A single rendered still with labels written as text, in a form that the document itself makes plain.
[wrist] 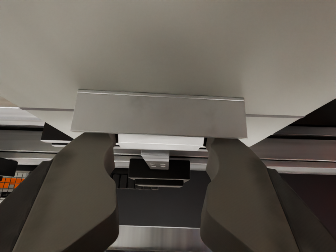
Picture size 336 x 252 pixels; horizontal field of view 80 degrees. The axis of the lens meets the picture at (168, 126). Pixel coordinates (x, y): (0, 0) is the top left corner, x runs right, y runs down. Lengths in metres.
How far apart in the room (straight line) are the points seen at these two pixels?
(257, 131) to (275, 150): 0.35
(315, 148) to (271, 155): 0.10
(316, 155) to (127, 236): 0.45
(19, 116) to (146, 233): 0.20
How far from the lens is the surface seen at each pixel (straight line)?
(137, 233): 0.23
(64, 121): 0.17
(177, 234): 0.22
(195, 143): 0.20
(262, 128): 0.17
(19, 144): 0.57
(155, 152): 0.25
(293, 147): 0.54
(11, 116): 0.30
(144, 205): 0.73
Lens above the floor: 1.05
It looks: 19 degrees down
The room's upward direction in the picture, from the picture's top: 178 degrees counter-clockwise
